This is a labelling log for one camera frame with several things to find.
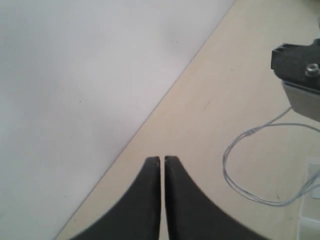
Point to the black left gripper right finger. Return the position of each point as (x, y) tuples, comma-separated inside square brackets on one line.
[(190, 214)]

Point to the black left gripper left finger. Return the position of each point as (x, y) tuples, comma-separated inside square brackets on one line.
[(136, 216)]

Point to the clear plastic storage case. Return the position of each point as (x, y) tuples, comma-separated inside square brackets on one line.
[(308, 227)]

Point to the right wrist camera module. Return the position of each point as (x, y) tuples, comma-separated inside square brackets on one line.
[(298, 68)]

